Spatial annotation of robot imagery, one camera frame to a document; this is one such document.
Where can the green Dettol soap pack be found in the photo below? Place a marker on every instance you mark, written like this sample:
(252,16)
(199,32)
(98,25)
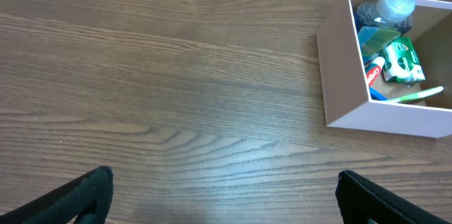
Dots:
(402,64)

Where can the open white cardboard box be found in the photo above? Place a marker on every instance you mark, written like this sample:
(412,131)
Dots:
(346,98)

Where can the blue mouthwash spray bottle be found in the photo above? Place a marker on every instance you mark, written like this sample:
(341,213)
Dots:
(380,22)

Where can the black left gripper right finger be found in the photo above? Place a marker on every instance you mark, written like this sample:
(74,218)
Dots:
(362,201)

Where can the blue disposable razor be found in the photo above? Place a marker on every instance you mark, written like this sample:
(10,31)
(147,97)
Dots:
(375,95)

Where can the green white toothbrush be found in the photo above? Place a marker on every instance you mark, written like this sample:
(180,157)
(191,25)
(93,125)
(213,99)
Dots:
(417,96)

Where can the Colgate toothpaste tube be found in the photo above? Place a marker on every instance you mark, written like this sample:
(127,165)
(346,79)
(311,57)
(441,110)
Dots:
(374,69)

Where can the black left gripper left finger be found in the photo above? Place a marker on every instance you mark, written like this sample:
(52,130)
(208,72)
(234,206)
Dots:
(86,199)

